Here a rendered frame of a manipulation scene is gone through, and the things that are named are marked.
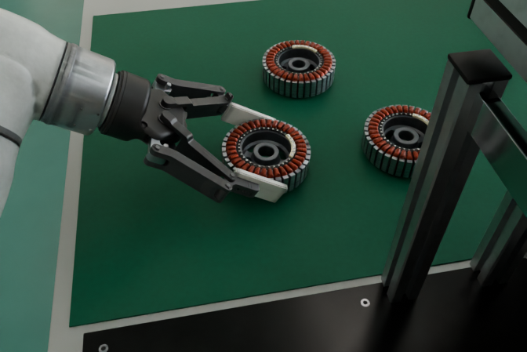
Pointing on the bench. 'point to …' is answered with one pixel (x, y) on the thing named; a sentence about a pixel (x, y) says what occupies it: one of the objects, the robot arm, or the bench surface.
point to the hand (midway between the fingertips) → (263, 154)
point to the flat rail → (500, 142)
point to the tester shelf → (503, 8)
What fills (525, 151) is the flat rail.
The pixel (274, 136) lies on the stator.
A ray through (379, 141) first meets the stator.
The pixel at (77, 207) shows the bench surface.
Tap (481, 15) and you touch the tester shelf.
